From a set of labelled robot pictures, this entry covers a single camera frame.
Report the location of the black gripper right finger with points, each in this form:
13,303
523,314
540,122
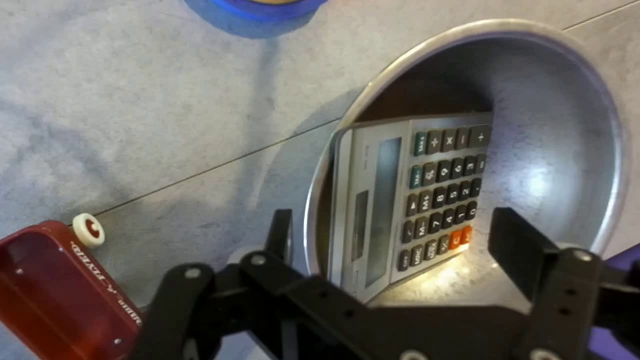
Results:
527,253

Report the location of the grey concrete-look table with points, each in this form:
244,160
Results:
132,121

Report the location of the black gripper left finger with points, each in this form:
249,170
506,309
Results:
192,306

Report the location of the red metal tin box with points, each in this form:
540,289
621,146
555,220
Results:
52,292

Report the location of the grey calculator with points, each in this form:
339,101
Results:
387,200

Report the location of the blue tape roll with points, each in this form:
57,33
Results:
247,21

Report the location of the round metal bowl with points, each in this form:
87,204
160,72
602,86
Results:
553,133

